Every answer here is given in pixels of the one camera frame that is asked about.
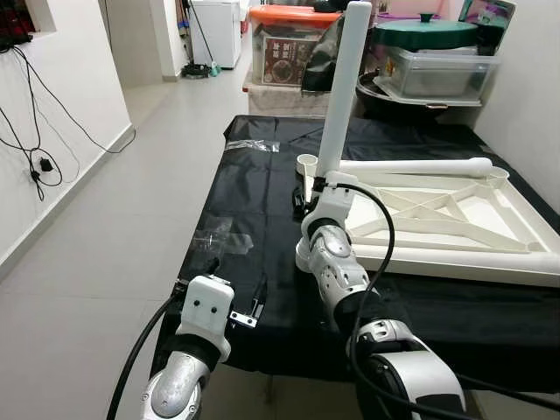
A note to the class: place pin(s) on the white plastic children table top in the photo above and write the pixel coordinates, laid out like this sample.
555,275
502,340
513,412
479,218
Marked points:
490,273

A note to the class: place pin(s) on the black power adapter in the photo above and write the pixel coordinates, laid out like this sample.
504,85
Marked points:
46,164

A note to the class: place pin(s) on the black floor mop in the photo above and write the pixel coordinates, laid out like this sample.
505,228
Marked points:
197,72

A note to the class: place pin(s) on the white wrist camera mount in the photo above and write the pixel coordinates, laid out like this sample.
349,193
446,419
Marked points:
208,306
332,206

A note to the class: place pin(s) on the beige patterned cloth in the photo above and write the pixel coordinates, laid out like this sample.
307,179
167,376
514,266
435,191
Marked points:
280,101

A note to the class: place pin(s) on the black wok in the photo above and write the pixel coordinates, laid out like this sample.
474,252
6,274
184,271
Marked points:
385,107

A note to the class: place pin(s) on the clear plastic wrap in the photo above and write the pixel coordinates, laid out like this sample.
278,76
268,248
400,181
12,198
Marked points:
258,146
219,238

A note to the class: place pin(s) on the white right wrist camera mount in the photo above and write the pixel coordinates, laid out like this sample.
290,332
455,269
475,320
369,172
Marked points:
332,206

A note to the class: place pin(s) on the green pot lid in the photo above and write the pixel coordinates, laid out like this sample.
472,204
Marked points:
429,35

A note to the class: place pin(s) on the white household appliance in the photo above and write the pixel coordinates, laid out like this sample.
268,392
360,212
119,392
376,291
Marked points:
219,35

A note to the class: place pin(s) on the pink cardboard box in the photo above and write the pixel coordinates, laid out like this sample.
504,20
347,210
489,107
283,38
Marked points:
394,7

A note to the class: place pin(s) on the colourful printed box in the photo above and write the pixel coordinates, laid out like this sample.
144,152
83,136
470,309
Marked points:
490,17

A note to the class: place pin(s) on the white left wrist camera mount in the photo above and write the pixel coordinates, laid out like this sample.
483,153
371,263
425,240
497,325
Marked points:
208,306

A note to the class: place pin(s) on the black bag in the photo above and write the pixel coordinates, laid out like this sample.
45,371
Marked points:
319,70

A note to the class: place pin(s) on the clear plastic storage box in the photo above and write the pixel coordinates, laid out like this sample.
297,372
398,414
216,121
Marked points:
437,77

